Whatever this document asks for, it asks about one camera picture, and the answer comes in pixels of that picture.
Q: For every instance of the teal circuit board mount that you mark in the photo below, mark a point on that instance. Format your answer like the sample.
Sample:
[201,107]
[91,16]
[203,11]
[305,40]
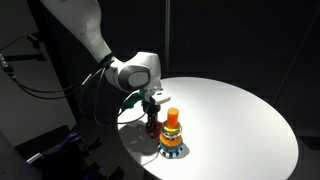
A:
[130,101]

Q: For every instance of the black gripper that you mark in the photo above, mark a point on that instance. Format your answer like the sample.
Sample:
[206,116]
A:
[150,107]

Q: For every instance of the black robot cart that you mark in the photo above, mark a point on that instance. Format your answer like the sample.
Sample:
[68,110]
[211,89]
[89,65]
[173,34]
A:
[43,150]

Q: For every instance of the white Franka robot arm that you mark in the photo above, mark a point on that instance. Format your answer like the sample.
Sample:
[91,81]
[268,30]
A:
[83,23]

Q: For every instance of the grey vertical pole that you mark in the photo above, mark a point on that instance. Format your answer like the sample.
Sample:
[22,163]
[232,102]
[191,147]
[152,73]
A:
[167,33]

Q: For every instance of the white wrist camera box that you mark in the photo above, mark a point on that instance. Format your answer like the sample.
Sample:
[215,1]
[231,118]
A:
[160,98]

